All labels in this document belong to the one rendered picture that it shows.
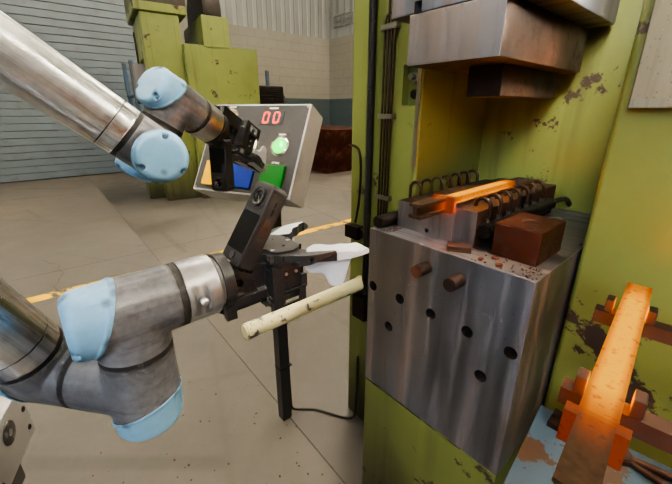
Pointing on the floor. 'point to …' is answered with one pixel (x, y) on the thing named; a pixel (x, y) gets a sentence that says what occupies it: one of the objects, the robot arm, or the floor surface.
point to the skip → (333, 150)
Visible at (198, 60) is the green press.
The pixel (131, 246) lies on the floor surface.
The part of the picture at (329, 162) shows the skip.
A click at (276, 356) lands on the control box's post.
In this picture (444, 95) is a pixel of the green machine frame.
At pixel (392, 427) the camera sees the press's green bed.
